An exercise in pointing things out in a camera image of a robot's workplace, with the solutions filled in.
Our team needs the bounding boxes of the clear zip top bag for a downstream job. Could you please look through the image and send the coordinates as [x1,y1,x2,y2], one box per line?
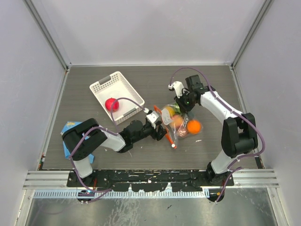
[154,102,203,149]

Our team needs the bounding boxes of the fake orange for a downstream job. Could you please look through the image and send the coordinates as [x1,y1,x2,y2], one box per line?
[186,120,203,134]

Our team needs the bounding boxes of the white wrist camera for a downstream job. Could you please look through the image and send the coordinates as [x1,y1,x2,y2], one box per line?
[168,81,184,98]
[143,108,159,128]

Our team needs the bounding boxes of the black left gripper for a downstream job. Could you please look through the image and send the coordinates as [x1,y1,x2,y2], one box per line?
[132,120,168,143]

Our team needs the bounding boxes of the fake brown passion fruit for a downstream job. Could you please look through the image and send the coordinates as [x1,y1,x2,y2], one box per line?
[177,128,189,138]

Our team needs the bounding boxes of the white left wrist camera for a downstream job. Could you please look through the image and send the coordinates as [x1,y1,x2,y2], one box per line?
[143,108,159,128]

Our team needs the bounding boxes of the fake yellow lemon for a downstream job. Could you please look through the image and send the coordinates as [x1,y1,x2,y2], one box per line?
[165,106,176,117]

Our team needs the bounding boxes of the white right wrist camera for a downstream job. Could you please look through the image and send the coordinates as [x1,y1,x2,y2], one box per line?
[168,81,184,98]

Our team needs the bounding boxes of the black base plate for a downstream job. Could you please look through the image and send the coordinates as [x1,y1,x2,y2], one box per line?
[82,169,234,192]

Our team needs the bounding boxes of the fake red apple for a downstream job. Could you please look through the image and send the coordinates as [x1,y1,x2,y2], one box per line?
[105,97,119,112]

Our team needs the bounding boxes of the fake green watermelon piece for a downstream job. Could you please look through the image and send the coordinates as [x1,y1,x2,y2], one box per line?
[173,103,181,114]

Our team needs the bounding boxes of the blue patterned cloth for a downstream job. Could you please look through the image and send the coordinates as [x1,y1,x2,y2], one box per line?
[61,121,95,163]

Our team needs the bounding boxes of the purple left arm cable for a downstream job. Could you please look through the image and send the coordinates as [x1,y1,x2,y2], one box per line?
[70,97,149,203]

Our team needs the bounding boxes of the blue slotted cable duct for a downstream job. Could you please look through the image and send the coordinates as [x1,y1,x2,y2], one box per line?
[33,189,209,199]

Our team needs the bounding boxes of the aluminium frame rail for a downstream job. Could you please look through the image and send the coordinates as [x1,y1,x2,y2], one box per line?
[23,169,278,189]

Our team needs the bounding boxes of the fake peach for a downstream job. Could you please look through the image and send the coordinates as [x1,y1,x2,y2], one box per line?
[170,114,183,129]

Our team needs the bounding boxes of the white perforated plastic basket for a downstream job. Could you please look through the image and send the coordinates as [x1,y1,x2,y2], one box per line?
[89,71,145,125]

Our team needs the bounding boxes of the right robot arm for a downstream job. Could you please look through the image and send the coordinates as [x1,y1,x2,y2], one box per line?
[168,75,258,186]

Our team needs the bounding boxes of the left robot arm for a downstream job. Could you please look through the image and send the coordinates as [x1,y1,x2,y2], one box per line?
[61,118,167,186]

